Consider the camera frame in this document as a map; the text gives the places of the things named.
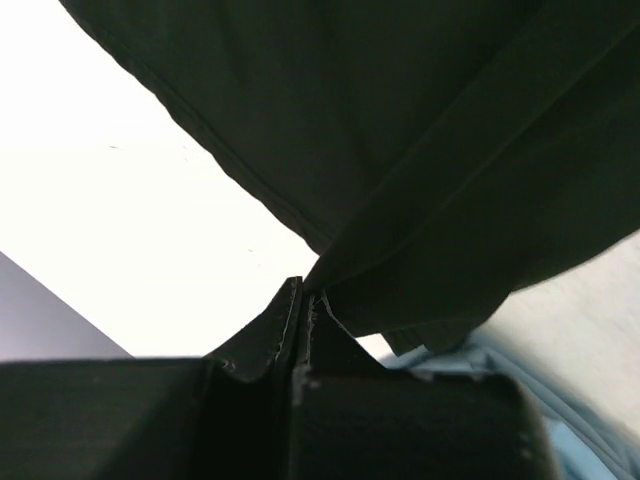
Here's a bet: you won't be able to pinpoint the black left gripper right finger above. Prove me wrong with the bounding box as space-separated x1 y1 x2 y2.
287 295 555 480

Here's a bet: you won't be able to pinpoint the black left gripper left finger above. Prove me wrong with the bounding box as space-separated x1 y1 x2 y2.
1 277 303 479

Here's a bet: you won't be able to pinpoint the black t shirt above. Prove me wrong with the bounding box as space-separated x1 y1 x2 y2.
65 1 639 353

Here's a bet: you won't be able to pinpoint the folded light blue t shirt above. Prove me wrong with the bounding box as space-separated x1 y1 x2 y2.
384 244 640 480

